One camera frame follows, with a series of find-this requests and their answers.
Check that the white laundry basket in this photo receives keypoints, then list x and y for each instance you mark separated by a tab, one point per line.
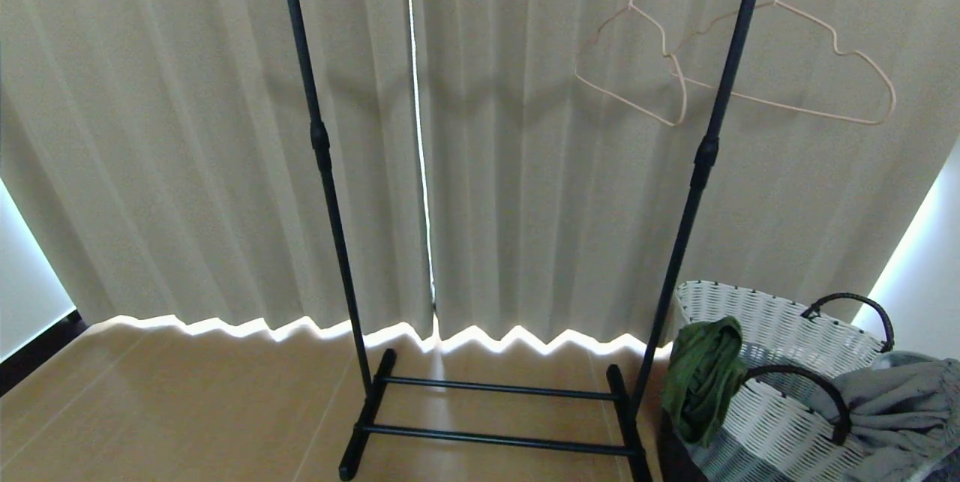
780	332

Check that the pale grey shorts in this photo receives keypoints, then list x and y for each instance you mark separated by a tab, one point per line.
900	407

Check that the pink clothes hanger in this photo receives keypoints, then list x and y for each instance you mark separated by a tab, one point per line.
787	104
622	100

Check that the beige curtain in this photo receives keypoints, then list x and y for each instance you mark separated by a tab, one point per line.
525	167

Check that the green printed t-shirt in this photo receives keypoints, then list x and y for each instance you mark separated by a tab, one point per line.
701	377

